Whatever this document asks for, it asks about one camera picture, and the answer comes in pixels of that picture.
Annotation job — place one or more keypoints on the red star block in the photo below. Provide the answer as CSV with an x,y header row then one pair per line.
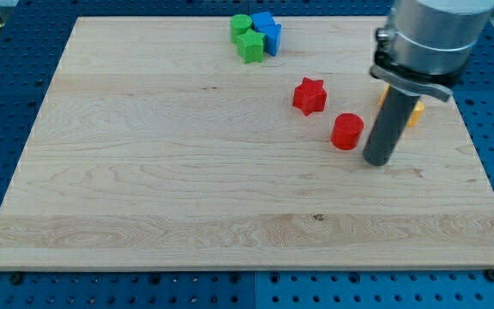
x,y
310,96

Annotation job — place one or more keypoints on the green star block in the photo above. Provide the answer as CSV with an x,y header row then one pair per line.
x,y
251,46

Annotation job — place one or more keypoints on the wooden board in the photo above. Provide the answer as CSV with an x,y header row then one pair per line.
x,y
157,148

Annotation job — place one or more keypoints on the red cylinder block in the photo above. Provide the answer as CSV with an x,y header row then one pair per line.
x,y
347,131

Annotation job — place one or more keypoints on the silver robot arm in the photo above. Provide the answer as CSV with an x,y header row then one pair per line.
x,y
422,50

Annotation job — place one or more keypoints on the green cylinder block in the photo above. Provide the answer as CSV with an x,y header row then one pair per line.
x,y
239,24

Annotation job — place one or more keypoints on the blue triangle block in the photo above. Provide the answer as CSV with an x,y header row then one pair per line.
x,y
272,38

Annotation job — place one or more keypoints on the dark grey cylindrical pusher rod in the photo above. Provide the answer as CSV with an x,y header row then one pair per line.
x,y
390,123

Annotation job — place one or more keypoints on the blue cube block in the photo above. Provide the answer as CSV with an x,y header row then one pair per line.
x,y
262,19

